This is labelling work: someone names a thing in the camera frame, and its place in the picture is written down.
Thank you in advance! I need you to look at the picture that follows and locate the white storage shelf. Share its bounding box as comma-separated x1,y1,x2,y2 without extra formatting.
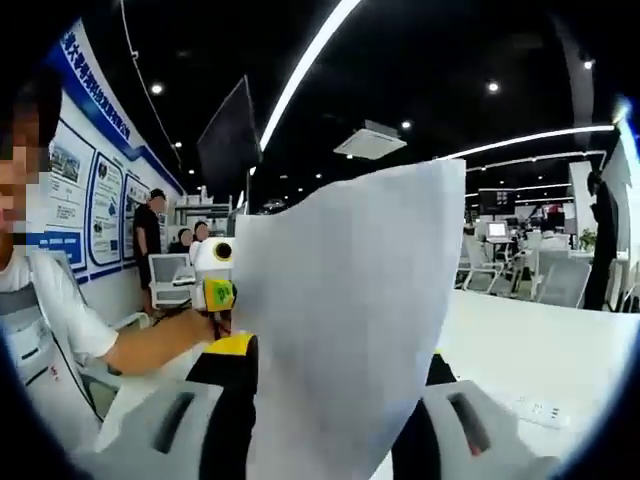
172,185,235,239

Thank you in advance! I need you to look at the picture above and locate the grey rectangular panel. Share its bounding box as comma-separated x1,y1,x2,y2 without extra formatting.
195,74,265,192

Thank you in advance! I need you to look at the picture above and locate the person's left hand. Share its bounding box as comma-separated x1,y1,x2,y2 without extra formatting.
197,309,234,344

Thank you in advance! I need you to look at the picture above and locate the white square pillar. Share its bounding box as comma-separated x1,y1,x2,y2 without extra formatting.
568,160,607,251

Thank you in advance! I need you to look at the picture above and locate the white table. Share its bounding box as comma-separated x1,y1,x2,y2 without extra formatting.
93,288,640,480

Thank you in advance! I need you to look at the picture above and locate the straight ceiling light strip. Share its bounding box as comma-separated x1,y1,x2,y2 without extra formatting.
258,0,362,152

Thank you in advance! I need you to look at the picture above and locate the group of white office chairs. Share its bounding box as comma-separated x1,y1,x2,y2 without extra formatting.
453,232,595,310

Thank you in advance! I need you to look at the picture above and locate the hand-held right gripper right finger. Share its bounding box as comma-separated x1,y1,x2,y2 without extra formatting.
392,348,562,480

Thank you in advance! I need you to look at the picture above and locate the curved ceiling light strip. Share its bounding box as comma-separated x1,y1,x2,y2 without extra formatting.
438,124,617,162

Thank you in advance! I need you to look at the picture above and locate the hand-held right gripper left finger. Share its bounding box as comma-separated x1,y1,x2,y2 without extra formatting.
74,331,260,480

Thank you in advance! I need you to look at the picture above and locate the person's head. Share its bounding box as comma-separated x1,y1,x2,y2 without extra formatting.
0,72,65,274

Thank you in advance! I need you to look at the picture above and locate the blue white wall poster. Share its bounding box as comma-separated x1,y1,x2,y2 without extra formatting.
24,18,187,287

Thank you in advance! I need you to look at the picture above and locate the white table socket strip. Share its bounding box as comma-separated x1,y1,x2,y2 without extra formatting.
503,393,572,430

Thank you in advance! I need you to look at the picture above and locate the white chest device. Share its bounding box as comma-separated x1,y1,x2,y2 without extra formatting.
0,287,101,429

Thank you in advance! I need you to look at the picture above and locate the white mesh office chair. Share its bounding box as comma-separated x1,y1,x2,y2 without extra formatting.
148,252,197,310

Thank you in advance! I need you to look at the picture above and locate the hanging dark display screen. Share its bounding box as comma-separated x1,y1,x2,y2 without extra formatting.
478,188,516,217

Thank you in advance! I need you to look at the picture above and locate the ceiling air conditioner vent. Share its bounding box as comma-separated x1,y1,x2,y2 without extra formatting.
333,119,409,162

